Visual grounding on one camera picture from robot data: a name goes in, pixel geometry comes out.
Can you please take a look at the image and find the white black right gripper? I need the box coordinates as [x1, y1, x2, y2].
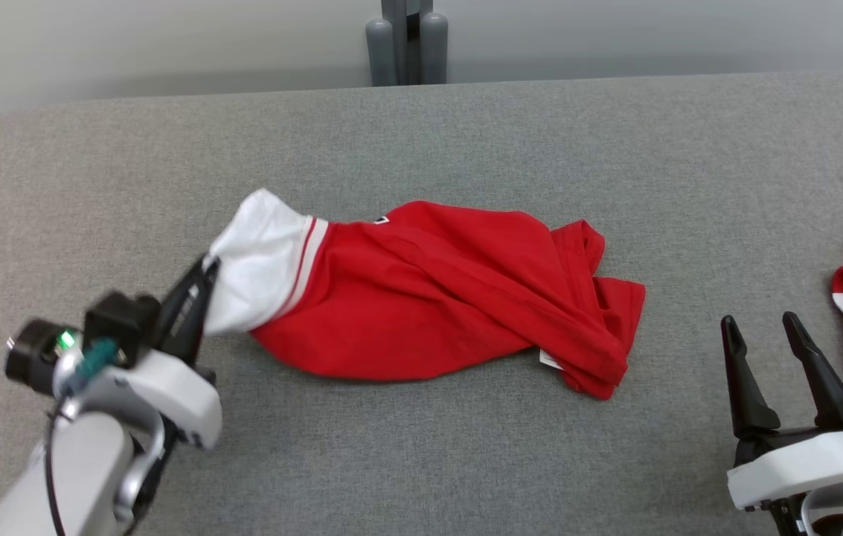
[720, 311, 843, 536]

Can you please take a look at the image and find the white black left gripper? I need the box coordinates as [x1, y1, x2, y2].
[4, 257, 223, 451]

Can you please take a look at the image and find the red shirt with white sleeves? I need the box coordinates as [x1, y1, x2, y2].
[202, 188, 647, 401]

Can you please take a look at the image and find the teal left camera connector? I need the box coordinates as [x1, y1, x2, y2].
[77, 336, 119, 378]

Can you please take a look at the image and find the black left camera cable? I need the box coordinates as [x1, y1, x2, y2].
[44, 402, 76, 536]

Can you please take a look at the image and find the grey cylindrical post foot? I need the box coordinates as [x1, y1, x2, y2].
[365, 19, 398, 87]

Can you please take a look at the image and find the grey metal partition post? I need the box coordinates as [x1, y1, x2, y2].
[382, 0, 434, 86]

